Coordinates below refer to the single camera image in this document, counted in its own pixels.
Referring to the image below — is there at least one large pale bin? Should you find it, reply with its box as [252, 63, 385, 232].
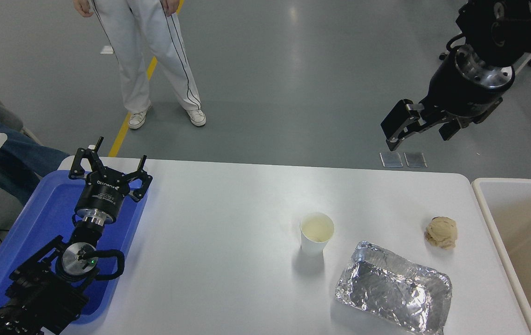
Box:
[471, 177, 531, 335]

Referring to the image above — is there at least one standing person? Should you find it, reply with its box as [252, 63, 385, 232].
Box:
[73, 0, 206, 130]

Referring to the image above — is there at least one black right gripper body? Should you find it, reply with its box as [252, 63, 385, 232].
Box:
[426, 50, 513, 124]

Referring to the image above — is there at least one clear floor plate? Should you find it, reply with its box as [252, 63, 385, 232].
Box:
[404, 152, 428, 168]
[380, 152, 404, 168]

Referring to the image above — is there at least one silver foil tray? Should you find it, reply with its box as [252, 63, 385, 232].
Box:
[335, 241, 453, 335]

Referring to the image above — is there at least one crumpled tan paper ball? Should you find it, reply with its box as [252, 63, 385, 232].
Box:
[425, 216, 458, 249]

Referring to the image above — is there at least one seated person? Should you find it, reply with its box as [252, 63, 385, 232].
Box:
[0, 87, 70, 205]

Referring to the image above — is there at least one person's right hand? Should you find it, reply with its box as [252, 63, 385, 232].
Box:
[74, 0, 95, 18]

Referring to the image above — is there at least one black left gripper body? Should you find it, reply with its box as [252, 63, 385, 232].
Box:
[76, 172, 129, 219]

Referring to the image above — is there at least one grey chair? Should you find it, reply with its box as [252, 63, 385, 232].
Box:
[0, 55, 43, 145]

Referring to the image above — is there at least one white paper cup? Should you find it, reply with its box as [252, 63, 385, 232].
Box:
[300, 212, 335, 255]

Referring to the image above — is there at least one blue plastic tray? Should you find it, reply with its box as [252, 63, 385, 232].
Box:
[0, 170, 149, 325]

